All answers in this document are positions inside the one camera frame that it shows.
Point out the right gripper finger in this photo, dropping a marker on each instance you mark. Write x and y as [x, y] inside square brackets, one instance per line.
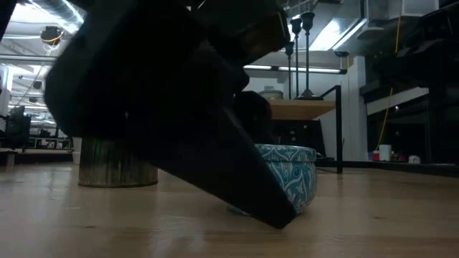
[405, 66]

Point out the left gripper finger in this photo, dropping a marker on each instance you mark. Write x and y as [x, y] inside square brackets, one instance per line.
[256, 118]
[222, 161]

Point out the blue round lid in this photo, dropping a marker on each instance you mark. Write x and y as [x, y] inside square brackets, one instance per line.
[297, 172]

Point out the short black candlestick holder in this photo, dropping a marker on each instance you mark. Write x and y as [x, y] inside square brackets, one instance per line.
[289, 53]

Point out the tall black candlestick holder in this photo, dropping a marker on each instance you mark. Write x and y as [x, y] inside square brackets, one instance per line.
[296, 25]

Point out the silver tin candle orange label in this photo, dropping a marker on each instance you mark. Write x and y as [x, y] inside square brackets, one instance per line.
[107, 168]

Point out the medium black candlestick holder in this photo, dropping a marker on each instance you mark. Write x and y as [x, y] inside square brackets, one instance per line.
[307, 21]

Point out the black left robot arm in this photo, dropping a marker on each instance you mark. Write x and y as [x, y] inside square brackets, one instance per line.
[4, 10]

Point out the white ceiling vent box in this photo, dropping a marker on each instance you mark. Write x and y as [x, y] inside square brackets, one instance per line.
[412, 9]

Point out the hanging linear light fixture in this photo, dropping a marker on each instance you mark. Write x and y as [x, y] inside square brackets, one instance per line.
[305, 69]

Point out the ceiling light panel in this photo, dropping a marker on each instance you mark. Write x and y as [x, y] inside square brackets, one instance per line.
[330, 34]

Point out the white container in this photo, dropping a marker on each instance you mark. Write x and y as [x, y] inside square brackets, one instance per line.
[385, 152]

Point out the small white object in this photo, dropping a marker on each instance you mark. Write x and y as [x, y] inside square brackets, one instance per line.
[414, 159]

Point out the red container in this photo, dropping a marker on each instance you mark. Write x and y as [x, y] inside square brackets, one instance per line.
[375, 156]

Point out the white plant pot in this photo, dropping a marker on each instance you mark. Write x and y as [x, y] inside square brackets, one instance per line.
[76, 150]

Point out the wooden shelf black metal frame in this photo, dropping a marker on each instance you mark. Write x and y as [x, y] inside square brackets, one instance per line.
[305, 109]

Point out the black ceiling camera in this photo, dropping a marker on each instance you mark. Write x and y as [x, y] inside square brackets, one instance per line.
[341, 53]

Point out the large silver round ceiling duct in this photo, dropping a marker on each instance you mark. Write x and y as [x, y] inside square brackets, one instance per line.
[61, 10]

